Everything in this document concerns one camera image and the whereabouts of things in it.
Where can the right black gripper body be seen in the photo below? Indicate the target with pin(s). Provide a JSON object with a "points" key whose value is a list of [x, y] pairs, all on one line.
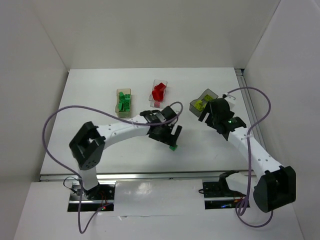
{"points": [[208, 114]]}

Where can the clear plastic container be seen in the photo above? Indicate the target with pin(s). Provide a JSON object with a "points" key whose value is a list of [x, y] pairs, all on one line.
{"points": [[151, 101]]}

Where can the yellow-green long lego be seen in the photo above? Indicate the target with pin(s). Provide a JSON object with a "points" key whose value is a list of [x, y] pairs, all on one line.
{"points": [[207, 98]]}

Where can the dark smoked plastic container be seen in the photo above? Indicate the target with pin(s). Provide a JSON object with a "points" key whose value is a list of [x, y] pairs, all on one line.
{"points": [[207, 91]]}

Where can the wooden box container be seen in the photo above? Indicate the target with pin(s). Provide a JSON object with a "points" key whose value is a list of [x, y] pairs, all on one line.
{"points": [[126, 113]]}

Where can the green small lego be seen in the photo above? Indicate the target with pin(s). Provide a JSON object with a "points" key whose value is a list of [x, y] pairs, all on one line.
{"points": [[173, 147]]}

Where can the green long lego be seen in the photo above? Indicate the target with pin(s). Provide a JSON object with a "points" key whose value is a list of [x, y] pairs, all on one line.
{"points": [[121, 99]]}

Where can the red small lego brick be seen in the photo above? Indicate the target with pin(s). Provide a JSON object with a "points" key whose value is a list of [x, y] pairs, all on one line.
{"points": [[157, 104]]}

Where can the green lego with holes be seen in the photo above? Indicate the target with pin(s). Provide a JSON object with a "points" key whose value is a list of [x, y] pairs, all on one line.
{"points": [[127, 97], [127, 104]]}

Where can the green lego with holes bottom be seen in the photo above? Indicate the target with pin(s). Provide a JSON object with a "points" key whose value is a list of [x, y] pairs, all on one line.
{"points": [[127, 97]]}

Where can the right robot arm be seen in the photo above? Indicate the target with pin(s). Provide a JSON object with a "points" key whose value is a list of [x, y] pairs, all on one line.
{"points": [[276, 186]]}

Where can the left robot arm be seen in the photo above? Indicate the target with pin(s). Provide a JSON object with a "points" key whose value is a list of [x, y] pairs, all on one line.
{"points": [[90, 141]]}

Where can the aluminium right rail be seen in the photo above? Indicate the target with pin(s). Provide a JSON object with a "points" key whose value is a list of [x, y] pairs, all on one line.
{"points": [[246, 94]]}

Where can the aluminium rail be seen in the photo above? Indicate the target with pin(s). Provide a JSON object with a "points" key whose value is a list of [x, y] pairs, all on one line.
{"points": [[141, 176], [246, 94]]}

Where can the aluminium front rail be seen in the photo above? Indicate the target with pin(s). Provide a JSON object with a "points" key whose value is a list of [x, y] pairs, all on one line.
{"points": [[141, 176]]}

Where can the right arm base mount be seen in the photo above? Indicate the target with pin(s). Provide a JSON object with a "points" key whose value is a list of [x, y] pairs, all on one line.
{"points": [[218, 195]]}

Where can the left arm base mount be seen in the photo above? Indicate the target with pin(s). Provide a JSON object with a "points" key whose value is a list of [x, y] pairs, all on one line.
{"points": [[101, 196]]}

